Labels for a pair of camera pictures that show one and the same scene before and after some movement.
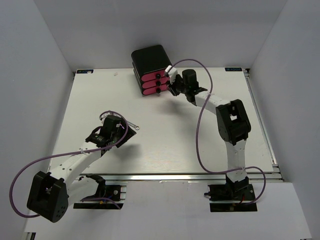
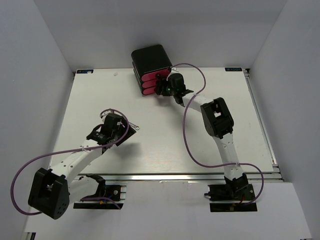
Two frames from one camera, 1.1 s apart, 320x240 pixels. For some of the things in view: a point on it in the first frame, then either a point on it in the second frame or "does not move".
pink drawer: x=157 y=75 does not move
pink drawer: x=153 y=90 does not move
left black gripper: x=130 y=133 does not move
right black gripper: x=171 y=87 → x=163 y=82
